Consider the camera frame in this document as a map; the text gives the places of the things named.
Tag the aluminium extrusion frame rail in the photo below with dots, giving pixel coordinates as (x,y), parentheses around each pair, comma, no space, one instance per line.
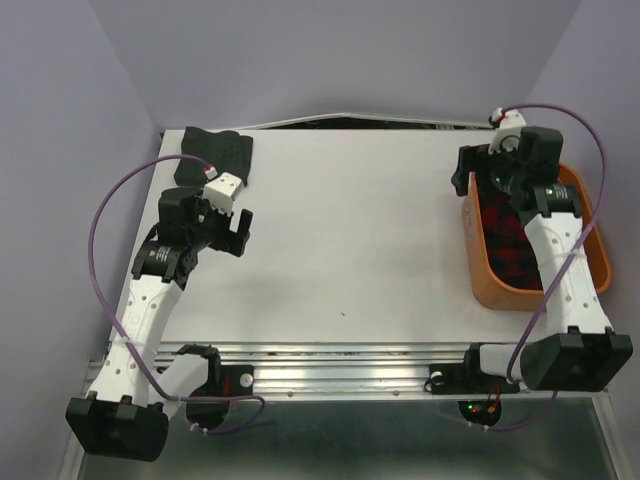
(284,372)

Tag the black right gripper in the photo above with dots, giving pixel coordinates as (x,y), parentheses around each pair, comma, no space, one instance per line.
(467,156)

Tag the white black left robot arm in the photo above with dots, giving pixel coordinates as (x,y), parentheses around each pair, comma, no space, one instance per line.
(126,410)

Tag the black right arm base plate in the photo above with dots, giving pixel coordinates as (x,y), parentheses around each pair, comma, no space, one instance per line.
(459,379)

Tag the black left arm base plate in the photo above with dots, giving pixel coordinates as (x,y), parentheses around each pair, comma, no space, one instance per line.
(227,381)

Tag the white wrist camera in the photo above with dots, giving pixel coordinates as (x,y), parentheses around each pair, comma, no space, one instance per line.
(222,191)
(507,124)

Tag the dark grey dotted skirt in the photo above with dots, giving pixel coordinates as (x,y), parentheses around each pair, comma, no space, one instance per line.
(227,151)

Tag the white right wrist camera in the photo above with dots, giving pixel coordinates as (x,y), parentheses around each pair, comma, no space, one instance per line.
(507,124)

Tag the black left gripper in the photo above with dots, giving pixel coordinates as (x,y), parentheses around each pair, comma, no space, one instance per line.
(230,240)

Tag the orange plastic bin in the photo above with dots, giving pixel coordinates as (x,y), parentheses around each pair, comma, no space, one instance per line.
(486,287)

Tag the red black plaid skirt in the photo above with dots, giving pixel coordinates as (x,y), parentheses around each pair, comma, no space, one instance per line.
(510,255)

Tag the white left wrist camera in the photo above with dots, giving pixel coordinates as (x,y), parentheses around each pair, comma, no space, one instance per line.
(222,191)

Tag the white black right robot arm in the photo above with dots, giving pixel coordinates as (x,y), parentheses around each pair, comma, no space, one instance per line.
(580,350)

